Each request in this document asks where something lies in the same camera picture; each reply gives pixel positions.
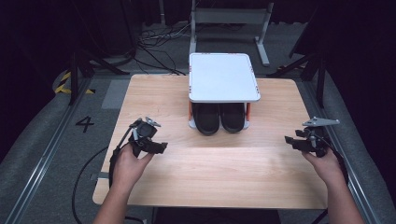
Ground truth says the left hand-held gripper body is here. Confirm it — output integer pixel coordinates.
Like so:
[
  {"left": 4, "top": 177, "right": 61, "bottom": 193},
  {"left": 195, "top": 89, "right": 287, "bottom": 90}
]
[{"left": 128, "top": 116, "right": 163, "bottom": 158}]

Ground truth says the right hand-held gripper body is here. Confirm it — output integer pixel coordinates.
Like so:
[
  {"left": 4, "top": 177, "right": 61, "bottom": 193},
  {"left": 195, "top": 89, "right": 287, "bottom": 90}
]
[{"left": 293, "top": 116, "right": 341, "bottom": 159}]

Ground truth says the black slipper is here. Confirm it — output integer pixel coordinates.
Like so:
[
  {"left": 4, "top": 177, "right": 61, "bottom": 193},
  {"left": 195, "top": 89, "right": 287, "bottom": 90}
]
[
  {"left": 219, "top": 103, "right": 247, "bottom": 134},
  {"left": 191, "top": 103, "right": 221, "bottom": 136}
]

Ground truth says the white shoe rack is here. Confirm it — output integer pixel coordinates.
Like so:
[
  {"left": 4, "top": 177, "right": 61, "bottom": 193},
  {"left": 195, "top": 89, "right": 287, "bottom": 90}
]
[{"left": 188, "top": 52, "right": 262, "bottom": 131}]

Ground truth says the person's right hand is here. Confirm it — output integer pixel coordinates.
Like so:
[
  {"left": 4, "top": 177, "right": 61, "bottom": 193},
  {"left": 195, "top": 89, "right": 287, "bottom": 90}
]
[{"left": 301, "top": 148, "right": 347, "bottom": 189}]

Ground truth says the person's left hand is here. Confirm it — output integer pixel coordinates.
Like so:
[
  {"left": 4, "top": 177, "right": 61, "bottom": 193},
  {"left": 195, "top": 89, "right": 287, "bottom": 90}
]
[{"left": 109, "top": 143, "right": 155, "bottom": 196}]

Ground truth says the black tripod stand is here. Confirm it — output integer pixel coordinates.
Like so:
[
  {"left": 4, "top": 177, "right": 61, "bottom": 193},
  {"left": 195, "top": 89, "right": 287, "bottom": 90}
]
[
  {"left": 67, "top": 46, "right": 131, "bottom": 106},
  {"left": 266, "top": 50, "right": 329, "bottom": 109}
]

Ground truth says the yellow black striped tape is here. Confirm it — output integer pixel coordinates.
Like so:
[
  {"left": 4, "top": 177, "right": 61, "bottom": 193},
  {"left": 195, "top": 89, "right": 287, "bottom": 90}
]
[{"left": 53, "top": 70, "right": 96, "bottom": 95}]

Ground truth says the grey metal stand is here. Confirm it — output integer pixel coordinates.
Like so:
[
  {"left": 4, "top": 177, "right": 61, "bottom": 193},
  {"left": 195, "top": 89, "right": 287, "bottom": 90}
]
[{"left": 188, "top": 0, "right": 276, "bottom": 68}]

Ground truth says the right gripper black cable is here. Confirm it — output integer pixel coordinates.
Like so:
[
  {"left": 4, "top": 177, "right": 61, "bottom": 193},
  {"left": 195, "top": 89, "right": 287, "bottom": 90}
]
[{"left": 310, "top": 132, "right": 350, "bottom": 224}]

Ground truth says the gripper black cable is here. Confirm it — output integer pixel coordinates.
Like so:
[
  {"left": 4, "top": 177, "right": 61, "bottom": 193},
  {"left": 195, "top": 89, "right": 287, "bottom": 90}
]
[
  {"left": 310, "top": 132, "right": 350, "bottom": 224},
  {"left": 71, "top": 125, "right": 148, "bottom": 224}
]

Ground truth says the grey metal floor rail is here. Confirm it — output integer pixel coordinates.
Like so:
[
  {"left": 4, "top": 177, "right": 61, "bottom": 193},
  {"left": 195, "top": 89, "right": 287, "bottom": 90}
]
[
  {"left": 3, "top": 77, "right": 92, "bottom": 224},
  {"left": 302, "top": 79, "right": 380, "bottom": 224}
]

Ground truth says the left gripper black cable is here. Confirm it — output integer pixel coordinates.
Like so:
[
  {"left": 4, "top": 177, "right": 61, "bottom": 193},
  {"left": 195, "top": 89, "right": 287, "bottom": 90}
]
[{"left": 71, "top": 125, "right": 148, "bottom": 224}]

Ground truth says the bundle of black floor cables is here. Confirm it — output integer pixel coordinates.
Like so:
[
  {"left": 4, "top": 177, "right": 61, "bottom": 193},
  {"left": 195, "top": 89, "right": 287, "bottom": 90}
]
[{"left": 124, "top": 20, "right": 194, "bottom": 77}]

